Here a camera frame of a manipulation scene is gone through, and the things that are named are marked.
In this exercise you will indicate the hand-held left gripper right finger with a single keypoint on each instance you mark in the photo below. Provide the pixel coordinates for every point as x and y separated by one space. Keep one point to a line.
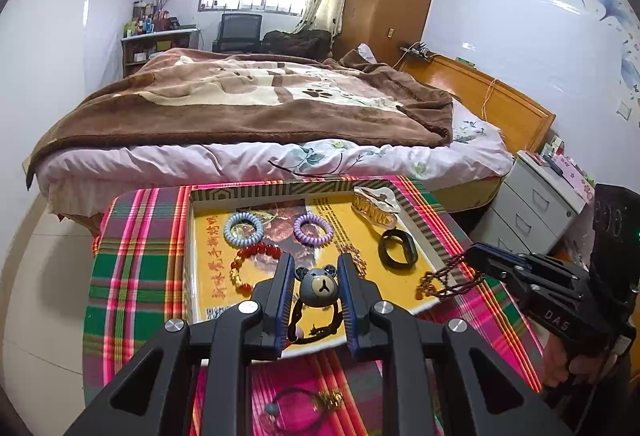
347 301

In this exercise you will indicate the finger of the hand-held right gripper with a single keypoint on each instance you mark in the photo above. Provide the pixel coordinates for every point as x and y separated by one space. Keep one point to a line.
515 283
500 256

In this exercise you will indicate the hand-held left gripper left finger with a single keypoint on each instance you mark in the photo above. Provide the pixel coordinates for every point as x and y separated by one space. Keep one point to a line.
286 296

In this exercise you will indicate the yellow printed cardboard box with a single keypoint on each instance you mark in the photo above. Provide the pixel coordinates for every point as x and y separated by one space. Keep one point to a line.
220 266

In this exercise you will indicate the clear hair claw clip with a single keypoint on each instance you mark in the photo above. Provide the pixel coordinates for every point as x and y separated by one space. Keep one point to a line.
375 206

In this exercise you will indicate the person's right hand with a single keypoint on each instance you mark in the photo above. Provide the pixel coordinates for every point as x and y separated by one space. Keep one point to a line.
570 368

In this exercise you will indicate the white drawer nightstand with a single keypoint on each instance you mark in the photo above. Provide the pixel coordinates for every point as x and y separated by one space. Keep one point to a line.
530 206

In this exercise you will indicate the black fitness band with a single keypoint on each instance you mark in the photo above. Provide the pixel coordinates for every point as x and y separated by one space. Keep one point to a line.
406 248

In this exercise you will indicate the boxes on nightstand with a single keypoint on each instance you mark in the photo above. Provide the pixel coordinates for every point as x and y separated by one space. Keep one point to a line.
570 166

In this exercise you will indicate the pink floral bed sheet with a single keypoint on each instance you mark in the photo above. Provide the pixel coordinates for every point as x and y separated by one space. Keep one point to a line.
250 166

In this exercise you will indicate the pink green plaid cloth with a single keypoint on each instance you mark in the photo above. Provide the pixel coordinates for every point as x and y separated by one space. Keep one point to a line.
140 266

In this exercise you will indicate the wooden headboard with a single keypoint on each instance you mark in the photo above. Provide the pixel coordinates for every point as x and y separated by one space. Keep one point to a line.
480 86

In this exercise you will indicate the brown printed blanket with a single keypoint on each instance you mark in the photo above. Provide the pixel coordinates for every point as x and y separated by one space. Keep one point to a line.
200 116

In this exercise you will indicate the items on headboard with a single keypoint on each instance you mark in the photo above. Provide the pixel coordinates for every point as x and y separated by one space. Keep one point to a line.
417 49

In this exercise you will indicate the white pillow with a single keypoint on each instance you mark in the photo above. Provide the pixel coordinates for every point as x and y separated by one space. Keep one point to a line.
367 52

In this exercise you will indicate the dark clothes pile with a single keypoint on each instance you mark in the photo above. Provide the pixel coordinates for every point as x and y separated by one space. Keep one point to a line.
300 41

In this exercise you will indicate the black office chair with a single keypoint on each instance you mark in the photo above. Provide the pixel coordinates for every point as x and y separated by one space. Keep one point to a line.
240 29

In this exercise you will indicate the small shelf desk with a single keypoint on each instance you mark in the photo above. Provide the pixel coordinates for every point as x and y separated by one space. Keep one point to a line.
150 49

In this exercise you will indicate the group of bottles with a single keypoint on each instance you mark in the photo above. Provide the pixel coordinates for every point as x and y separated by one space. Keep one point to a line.
145 21

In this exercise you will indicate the yellow bed frame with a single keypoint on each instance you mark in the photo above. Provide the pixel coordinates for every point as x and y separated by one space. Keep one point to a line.
470 193

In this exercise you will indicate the dolphin wall stickers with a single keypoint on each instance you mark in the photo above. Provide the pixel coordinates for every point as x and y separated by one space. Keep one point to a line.
612 6

